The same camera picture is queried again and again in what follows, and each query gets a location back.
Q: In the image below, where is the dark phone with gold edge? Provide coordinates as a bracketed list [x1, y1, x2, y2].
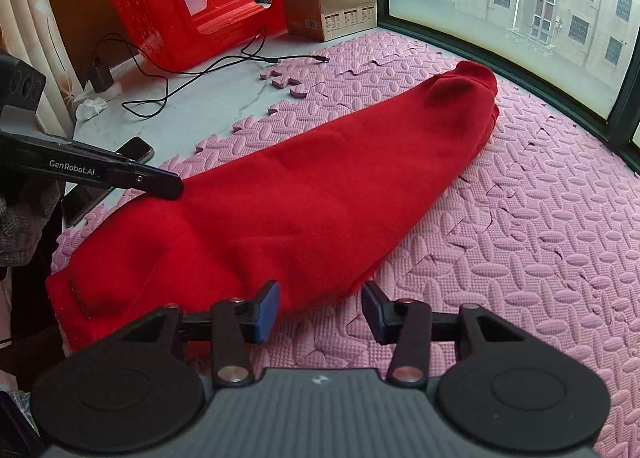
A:
[117, 137, 155, 166]

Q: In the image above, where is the loose pink foam mat piece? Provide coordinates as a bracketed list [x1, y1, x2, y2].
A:
[258, 67, 308, 99]

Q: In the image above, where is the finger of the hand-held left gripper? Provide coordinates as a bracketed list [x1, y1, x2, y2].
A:
[107, 153, 183, 200]

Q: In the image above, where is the black charging cable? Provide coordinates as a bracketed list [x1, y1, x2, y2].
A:
[92, 24, 281, 117]

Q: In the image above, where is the red plastic stool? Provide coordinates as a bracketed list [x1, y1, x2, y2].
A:
[109, 0, 299, 72]

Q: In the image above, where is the pink foam puzzle mat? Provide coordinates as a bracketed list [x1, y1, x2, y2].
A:
[50, 31, 640, 458]

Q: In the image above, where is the black flat phone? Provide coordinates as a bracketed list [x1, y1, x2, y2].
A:
[61, 183, 113, 228]

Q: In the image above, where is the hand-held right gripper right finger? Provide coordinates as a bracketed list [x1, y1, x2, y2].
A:
[361, 281, 523, 387]

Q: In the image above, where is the red knit sweater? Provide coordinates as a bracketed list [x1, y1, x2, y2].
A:
[46, 60, 501, 356]

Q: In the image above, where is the crumpled white tissue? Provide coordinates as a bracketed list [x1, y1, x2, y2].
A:
[74, 96, 108, 121]

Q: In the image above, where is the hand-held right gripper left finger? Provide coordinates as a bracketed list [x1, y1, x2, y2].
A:
[117, 279, 281, 386]

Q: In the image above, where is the black charger adapter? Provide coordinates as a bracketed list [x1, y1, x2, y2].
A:
[91, 56, 115, 93]

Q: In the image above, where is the brown cardboard box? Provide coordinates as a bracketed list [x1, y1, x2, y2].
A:
[279, 0, 378, 42]

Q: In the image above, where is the beige curtain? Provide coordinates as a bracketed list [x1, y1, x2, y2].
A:
[0, 0, 76, 139]

